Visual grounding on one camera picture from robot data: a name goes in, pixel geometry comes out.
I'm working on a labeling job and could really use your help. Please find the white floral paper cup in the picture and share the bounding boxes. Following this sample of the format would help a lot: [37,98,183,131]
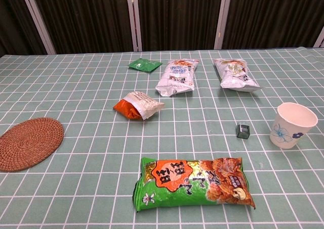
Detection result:
[269,102,318,149]

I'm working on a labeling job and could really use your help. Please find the small grey metal part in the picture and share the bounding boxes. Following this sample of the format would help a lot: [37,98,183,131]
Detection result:
[236,123,251,139]

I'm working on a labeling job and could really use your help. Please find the orange and white snack packet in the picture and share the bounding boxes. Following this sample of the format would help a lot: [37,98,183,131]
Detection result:
[112,91,166,121]

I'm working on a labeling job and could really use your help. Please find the white snack bag blue print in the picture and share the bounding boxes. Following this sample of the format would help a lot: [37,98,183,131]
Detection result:
[155,59,199,98]

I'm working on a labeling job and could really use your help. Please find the small green sachet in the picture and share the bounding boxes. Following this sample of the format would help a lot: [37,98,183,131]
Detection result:
[128,58,163,73]

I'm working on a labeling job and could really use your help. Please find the white snack bag green print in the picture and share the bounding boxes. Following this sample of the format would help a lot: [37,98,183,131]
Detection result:
[213,58,261,93]

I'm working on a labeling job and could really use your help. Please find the large green orange snack bag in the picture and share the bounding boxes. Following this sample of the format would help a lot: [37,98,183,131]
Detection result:
[132,157,256,213]

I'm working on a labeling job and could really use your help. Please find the green checked tablecloth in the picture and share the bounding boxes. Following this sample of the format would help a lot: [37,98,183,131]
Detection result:
[0,46,324,229]

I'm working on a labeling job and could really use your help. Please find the dark ribbed screen panel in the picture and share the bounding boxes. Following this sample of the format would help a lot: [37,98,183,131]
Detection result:
[27,0,135,55]
[136,0,225,52]
[0,0,49,58]
[222,0,324,50]

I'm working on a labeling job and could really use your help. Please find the round woven rattan coaster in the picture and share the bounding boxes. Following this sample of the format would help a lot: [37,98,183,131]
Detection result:
[0,117,65,173]

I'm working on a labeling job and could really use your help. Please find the white screen frame post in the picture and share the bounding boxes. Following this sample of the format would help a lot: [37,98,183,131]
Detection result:
[213,0,233,51]
[126,0,143,53]
[19,0,57,55]
[313,26,324,48]

